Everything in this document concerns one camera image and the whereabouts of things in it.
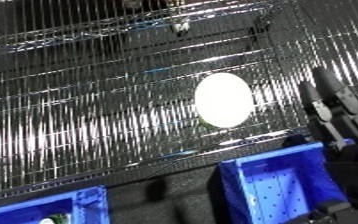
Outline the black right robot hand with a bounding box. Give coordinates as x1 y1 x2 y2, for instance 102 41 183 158
287 66 358 224

